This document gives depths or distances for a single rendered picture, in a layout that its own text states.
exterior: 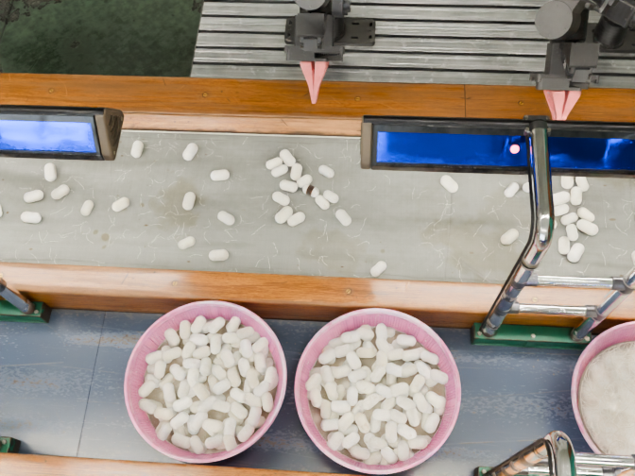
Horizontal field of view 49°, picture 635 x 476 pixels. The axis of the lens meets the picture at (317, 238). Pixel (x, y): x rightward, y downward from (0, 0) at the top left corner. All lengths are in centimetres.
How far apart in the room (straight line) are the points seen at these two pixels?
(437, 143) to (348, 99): 46
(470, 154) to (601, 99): 54
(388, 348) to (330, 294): 14
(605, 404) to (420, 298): 34
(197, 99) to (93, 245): 35
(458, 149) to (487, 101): 45
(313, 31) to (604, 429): 79
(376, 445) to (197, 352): 33
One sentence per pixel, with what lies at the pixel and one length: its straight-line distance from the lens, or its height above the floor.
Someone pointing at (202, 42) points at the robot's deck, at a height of 67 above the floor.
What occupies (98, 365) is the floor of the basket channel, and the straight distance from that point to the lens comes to 133.
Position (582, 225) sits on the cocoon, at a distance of 132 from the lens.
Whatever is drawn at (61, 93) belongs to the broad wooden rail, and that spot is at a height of 76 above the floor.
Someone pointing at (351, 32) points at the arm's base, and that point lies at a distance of 160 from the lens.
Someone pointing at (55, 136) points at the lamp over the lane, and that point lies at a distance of 105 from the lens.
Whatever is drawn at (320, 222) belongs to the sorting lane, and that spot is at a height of 74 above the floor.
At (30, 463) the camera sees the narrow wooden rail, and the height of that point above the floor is 76.
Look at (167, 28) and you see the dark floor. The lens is 261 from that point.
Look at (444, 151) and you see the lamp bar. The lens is 96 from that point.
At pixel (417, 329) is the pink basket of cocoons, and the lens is 119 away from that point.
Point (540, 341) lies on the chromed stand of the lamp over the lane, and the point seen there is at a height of 71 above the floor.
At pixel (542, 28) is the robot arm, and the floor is 102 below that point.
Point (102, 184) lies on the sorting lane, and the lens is 140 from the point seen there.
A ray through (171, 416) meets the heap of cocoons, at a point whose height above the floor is 74.
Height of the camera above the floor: 189
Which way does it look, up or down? 65 degrees down
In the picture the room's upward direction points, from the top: 6 degrees counter-clockwise
